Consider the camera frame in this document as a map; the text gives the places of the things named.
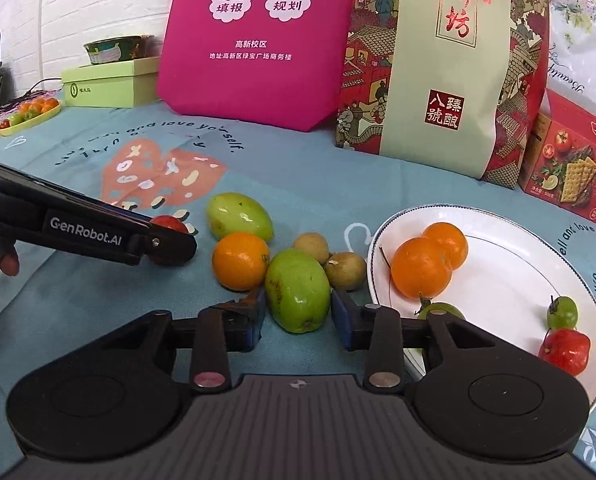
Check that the yellow tray of small fruits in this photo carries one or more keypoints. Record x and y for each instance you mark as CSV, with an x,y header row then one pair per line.
x,y
30,114

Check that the light green box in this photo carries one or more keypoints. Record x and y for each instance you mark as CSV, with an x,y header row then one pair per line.
x,y
123,84

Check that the red cracker box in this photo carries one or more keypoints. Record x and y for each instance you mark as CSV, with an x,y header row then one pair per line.
x,y
559,165

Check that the magenta paper bag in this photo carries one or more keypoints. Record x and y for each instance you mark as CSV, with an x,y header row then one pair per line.
x,y
273,62

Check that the green lime with stem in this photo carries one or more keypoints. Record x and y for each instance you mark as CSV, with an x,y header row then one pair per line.
x,y
562,313

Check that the green patterned bowl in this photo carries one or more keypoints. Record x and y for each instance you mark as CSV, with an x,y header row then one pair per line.
x,y
118,49

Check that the large red apple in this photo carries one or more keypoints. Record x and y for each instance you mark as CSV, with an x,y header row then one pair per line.
x,y
566,349

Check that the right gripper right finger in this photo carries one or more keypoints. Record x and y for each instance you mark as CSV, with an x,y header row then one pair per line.
x,y
375,330

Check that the white ceramic plate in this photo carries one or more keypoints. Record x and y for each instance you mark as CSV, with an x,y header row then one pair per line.
x,y
505,285

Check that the green mango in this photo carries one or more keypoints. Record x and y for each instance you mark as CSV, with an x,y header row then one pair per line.
x,y
297,291
229,213

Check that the orange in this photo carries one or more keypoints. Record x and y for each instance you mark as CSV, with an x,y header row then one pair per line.
x,y
240,260
451,239
419,269

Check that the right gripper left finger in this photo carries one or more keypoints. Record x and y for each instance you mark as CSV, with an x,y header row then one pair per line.
x,y
234,326

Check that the small red apple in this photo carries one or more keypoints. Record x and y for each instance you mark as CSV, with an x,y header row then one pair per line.
x,y
170,223

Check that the orange front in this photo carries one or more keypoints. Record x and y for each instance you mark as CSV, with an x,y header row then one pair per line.
x,y
419,269

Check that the brown longan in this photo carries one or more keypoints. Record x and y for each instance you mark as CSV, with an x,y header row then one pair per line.
x,y
346,271
313,244

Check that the blue printed tablecloth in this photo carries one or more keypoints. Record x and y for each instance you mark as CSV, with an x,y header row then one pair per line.
x,y
57,301

